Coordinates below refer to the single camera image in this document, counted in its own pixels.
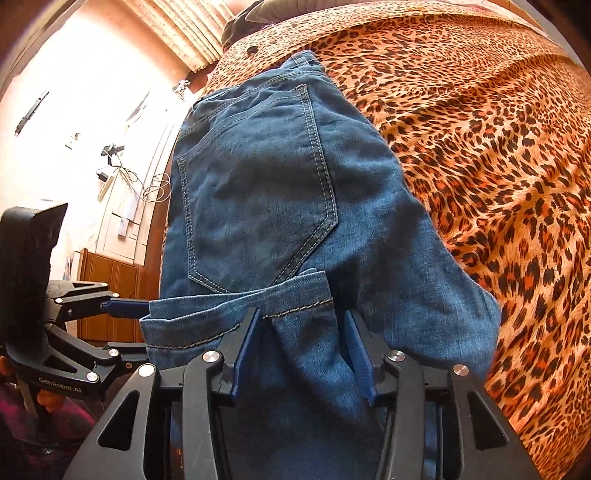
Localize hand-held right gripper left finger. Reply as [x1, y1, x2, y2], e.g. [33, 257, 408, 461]
[62, 307, 262, 480]

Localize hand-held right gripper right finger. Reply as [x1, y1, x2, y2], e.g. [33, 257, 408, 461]
[344, 308, 541, 480]

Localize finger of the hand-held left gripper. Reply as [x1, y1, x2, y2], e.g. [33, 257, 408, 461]
[44, 323, 149, 384]
[46, 279, 153, 324]

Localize blue denim pants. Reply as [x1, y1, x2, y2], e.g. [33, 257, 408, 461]
[140, 50, 502, 480]

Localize person's left hand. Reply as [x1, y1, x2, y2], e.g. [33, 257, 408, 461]
[37, 389, 63, 412]

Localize brown wooden cabinet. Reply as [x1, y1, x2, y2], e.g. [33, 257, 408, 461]
[76, 248, 160, 344]

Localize magenta patterned clothing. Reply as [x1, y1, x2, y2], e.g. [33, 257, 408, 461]
[0, 383, 100, 480]

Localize leopard print bed sheet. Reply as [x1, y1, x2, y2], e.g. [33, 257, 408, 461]
[164, 0, 591, 480]

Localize floral beige curtain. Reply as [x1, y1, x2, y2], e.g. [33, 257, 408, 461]
[117, 0, 236, 73]

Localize wall charger with cables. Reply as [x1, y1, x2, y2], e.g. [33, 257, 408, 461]
[96, 143, 172, 204]

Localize dark wall hanger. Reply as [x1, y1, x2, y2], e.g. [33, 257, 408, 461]
[14, 89, 51, 137]

